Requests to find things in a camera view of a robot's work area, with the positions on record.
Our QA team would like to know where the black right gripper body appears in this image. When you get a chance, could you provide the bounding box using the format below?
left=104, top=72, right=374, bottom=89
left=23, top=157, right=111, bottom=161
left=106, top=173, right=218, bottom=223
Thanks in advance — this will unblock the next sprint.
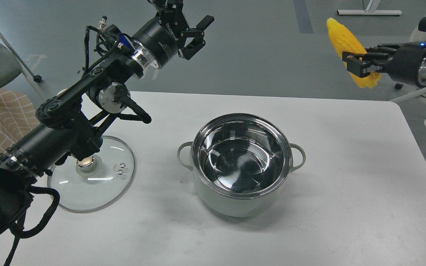
left=383, top=42, right=426, bottom=87

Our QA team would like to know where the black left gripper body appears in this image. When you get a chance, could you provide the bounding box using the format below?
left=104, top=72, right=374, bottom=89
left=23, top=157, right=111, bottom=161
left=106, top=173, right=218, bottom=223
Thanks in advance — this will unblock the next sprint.
left=132, top=0, right=193, bottom=69

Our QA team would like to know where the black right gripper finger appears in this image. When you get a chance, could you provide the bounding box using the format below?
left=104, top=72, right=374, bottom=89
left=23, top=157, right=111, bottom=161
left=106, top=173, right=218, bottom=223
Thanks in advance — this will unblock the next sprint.
left=366, top=44, right=400, bottom=55
left=342, top=52, right=389, bottom=78

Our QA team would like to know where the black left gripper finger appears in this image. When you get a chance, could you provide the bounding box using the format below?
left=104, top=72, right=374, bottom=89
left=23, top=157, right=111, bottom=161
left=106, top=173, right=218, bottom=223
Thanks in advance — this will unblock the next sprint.
left=178, top=33, right=206, bottom=59
left=196, top=15, right=214, bottom=31

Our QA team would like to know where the yellow corn cob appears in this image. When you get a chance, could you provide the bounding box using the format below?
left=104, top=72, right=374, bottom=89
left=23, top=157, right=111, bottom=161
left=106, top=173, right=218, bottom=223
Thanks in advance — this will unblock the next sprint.
left=326, top=17, right=382, bottom=89

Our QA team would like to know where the glass pot lid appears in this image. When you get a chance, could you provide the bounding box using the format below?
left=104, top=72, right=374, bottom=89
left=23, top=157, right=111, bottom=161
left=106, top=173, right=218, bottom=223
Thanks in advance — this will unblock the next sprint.
left=47, top=135, right=136, bottom=213

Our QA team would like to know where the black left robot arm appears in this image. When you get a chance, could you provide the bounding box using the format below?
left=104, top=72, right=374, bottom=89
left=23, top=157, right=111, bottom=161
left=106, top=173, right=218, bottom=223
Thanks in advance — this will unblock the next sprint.
left=0, top=0, right=214, bottom=266

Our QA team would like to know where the pale green steel pot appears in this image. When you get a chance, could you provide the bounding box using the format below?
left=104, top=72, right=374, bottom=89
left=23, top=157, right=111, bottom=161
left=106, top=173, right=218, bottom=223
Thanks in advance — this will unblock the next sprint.
left=176, top=113, right=307, bottom=218

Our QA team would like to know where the white desk leg base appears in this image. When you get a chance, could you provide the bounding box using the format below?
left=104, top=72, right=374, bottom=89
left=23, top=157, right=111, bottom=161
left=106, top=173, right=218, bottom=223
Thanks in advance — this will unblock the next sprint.
left=336, top=0, right=403, bottom=16

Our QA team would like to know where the beige checked cloth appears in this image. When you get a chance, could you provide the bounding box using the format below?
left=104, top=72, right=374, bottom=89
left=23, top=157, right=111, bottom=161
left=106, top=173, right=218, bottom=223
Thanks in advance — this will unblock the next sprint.
left=0, top=89, right=40, bottom=153

